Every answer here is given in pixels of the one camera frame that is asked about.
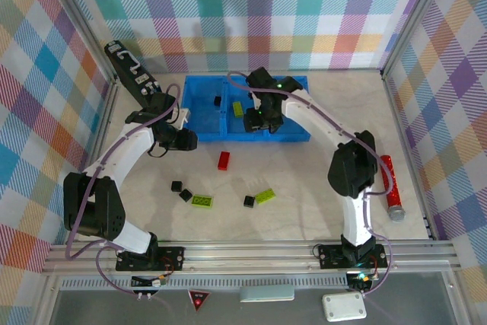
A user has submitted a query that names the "blue three-compartment plastic bin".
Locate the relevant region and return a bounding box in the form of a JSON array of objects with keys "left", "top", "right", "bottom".
[{"left": 180, "top": 75, "right": 312, "bottom": 143}]

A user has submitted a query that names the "upturned lime green lego brick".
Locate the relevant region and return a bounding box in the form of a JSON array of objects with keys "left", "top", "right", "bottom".
[{"left": 191, "top": 195, "right": 215, "bottom": 210}]

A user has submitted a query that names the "red glitter tube silver cap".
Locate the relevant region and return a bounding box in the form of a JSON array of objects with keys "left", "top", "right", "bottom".
[{"left": 378, "top": 155, "right": 407, "bottom": 223}]

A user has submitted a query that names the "small circuit board green light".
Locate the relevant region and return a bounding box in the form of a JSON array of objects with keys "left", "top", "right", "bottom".
[{"left": 346, "top": 271, "right": 374, "bottom": 292}]

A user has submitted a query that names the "red and black triangle sticker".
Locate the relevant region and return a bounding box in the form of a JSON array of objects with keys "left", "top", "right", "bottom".
[{"left": 188, "top": 289, "right": 211, "bottom": 313}]

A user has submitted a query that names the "white plastic box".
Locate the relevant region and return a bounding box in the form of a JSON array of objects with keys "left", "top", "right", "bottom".
[{"left": 321, "top": 292, "right": 369, "bottom": 323}]

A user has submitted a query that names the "dark grey metal panel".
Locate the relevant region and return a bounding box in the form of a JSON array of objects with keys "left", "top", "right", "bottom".
[{"left": 49, "top": 269, "right": 461, "bottom": 325}]

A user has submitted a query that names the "black case with white handle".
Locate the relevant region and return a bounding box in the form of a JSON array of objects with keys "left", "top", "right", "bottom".
[{"left": 104, "top": 40, "right": 172, "bottom": 113}]

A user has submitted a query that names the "aluminium side rail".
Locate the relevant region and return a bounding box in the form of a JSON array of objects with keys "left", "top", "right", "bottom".
[
  {"left": 380, "top": 69, "right": 442, "bottom": 242},
  {"left": 81, "top": 80, "right": 119, "bottom": 174}
]

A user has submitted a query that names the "aluminium corner post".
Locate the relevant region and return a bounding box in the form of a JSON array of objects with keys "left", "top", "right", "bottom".
[
  {"left": 380, "top": 0, "right": 456, "bottom": 77},
  {"left": 45, "top": 0, "right": 119, "bottom": 86}
]

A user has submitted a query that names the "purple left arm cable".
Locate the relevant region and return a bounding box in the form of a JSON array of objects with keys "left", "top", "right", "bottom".
[{"left": 65, "top": 83, "right": 182, "bottom": 298}]

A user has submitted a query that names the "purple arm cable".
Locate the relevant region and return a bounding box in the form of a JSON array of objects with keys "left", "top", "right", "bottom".
[
  {"left": 65, "top": 83, "right": 182, "bottom": 298},
  {"left": 227, "top": 70, "right": 395, "bottom": 298}
]

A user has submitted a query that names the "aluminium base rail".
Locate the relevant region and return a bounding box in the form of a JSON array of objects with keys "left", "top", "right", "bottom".
[{"left": 41, "top": 239, "right": 457, "bottom": 276}]

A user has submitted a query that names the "grey slotted cable duct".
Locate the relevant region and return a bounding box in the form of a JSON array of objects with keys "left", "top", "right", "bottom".
[{"left": 60, "top": 277, "right": 351, "bottom": 290}]

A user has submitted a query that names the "small yellow wire connector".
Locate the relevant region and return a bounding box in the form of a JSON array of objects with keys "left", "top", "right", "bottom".
[{"left": 131, "top": 273, "right": 170, "bottom": 288}]

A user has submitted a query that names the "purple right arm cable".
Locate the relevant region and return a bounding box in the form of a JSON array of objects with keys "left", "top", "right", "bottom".
[{"left": 227, "top": 70, "right": 395, "bottom": 298}]

